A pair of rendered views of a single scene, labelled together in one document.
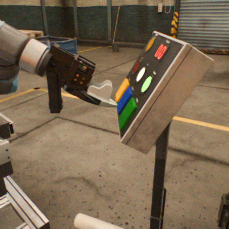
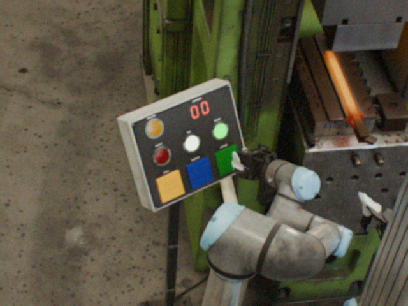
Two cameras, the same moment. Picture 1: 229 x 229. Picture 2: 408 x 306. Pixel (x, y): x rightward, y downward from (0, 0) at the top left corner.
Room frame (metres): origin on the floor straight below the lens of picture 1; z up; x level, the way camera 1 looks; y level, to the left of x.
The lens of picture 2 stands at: (1.51, 1.25, 2.71)
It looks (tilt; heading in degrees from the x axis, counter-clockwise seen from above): 47 degrees down; 236
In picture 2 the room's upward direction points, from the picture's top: 5 degrees clockwise
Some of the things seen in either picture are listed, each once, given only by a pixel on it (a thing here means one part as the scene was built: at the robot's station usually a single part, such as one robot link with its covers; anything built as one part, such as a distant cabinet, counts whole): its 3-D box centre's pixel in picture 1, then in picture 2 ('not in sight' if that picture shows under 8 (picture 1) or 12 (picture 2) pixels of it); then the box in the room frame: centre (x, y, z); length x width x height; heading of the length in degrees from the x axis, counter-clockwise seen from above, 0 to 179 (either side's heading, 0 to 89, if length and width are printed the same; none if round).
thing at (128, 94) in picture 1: (125, 100); (198, 173); (0.66, -0.02, 1.01); 0.07 x 0.05 x 0.07; 3
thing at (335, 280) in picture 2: not in sight; (309, 213); (-0.02, -0.20, 0.23); 0.55 x 0.37 x 0.47; 68
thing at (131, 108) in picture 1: (128, 114); (226, 160); (0.56, -0.03, 1.01); 0.07 x 0.05 x 0.07; 3
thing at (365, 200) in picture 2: not in sight; (367, 208); (0.28, 0.30, 0.98); 0.09 x 0.03 x 0.06; 104
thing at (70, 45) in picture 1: (49, 52); not in sight; (5.53, 1.64, 0.36); 1.20 x 0.80 x 0.72; 49
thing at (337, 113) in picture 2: not in sight; (327, 82); (0.03, -0.21, 0.96); 0.42 x 0.20 x 0.09; 68
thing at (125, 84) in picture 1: (122, 90); (169, 185); (0.76, -0.02, 1.01); 0.07 x 0.05 x 0.07; 3
